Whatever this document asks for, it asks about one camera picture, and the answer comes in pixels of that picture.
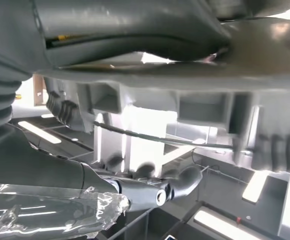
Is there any steel workbench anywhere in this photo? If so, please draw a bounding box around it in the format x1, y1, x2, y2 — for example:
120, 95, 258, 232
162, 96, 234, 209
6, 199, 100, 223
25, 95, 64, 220
10, 109, 290, 240

